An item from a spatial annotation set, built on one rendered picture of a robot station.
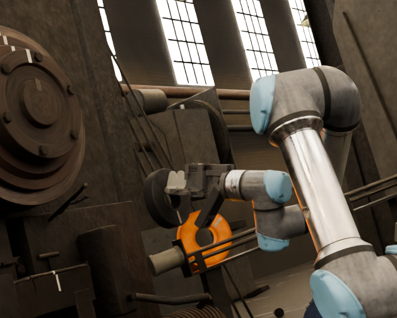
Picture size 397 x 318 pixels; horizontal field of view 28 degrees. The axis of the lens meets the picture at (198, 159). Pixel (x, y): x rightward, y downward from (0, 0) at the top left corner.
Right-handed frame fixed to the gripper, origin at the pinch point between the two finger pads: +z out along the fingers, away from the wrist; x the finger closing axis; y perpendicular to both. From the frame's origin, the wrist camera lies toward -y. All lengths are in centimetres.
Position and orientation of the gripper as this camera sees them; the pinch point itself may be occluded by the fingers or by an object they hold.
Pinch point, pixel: (165, 191)
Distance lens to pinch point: 205.4
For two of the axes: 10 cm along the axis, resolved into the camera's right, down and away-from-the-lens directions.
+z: -8.2, -0.1, 5.7
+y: 0.0, -10.0, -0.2
